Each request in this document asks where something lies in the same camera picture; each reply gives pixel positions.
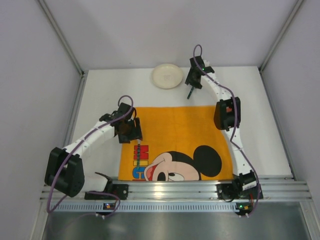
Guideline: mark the spoon with teal handle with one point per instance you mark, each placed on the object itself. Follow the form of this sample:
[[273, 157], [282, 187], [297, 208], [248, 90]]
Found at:
[[190, 92]]

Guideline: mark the aluminium mounting rail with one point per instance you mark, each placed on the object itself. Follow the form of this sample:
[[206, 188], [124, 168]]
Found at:
[[276, 189]]

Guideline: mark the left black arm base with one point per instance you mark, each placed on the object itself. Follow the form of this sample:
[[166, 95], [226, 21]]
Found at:
[[119, 190]]

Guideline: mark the fork with teal handle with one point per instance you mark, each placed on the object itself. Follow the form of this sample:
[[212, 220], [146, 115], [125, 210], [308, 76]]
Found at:
[[138, 154]]

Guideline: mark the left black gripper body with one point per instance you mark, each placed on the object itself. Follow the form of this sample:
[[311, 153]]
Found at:
[[136, 132]]

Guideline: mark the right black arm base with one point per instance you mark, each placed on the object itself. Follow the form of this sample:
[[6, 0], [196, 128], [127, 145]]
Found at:
[[229, 192]]

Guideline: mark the cream round plate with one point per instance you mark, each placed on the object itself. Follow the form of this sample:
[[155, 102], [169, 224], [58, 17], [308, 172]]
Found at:
[[167, 76]]

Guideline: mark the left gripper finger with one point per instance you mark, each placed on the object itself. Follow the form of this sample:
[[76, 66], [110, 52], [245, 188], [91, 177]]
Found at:
[[137, 129], [124, 138]]

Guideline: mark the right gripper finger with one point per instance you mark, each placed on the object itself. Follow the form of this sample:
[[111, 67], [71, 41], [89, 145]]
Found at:
[[189, 80], [197, 84]]

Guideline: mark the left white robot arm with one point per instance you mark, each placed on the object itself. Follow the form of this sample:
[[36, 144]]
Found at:
[[65, 170]]

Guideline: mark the perforated grey cable duct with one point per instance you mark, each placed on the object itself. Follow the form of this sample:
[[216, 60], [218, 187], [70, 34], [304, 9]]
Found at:
[[141, 207]]

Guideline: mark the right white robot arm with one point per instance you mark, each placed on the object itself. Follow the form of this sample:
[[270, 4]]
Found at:
[[227, 118]]

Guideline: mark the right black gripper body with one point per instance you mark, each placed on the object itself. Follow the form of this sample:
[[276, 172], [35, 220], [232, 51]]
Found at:
[[194, 83]]

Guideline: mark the orange Mickey Mouse placemat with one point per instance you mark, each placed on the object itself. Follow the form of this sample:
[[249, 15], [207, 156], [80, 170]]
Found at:
[[179, 144]]

